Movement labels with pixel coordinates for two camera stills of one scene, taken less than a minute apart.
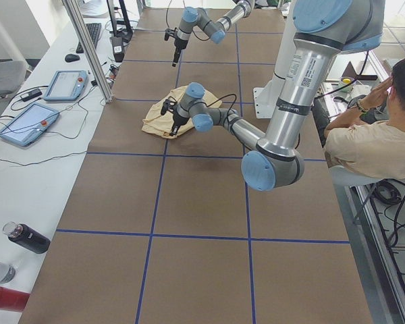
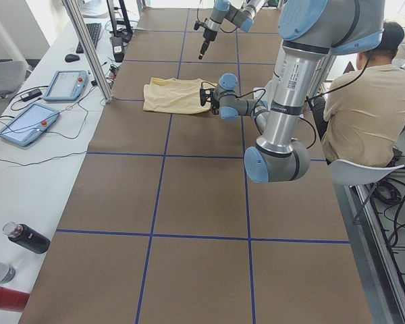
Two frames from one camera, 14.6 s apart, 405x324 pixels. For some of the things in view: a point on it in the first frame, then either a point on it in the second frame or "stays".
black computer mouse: x=71 y=57 stays
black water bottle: x=26 y=237 stays
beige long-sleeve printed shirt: x=157 y=123 to x=177 y=95
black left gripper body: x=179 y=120 to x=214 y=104
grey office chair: x=5 y=75 stays
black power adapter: x=117 y=44 stays
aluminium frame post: x=90 y=52 stays
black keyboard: x=94 y=30 stays
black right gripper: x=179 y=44 to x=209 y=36
